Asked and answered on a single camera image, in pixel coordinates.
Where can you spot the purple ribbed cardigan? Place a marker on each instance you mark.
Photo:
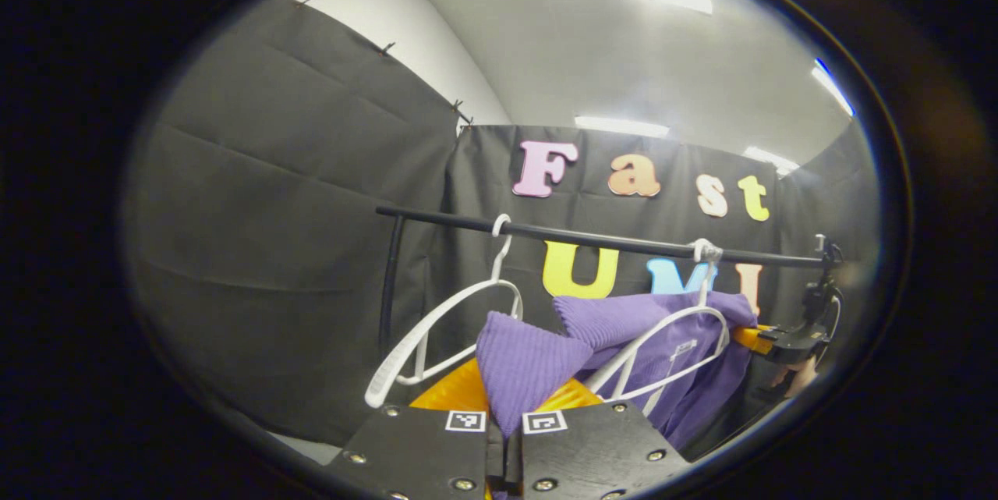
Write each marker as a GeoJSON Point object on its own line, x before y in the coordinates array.
{"type": "Point", "coordinates": [522, 367]}

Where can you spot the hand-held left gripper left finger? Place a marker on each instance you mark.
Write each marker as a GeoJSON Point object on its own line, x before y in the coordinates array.
{"type": "Point", "coordinates": [421, 453]}

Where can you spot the white hanger with crossbar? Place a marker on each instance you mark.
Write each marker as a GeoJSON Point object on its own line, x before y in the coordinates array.
{"type": "Point", "coordinates": [670, 322]}

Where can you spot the black metal clothes rack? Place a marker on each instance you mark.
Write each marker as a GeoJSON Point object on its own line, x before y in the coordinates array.
{"type": "Point", "coordinates": [592, 236]}

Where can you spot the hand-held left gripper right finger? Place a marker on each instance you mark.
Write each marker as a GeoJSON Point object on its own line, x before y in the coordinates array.
{"type": "Point", "coordinates": [592, 453]}

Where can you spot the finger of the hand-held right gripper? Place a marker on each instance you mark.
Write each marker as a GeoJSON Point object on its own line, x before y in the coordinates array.
{"type": "Point", "coordinates": [750, 338]}

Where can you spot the empty white plastic hanger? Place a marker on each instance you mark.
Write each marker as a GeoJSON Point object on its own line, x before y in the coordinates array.
{"type": "Point", "coordinates": [437, 320]}

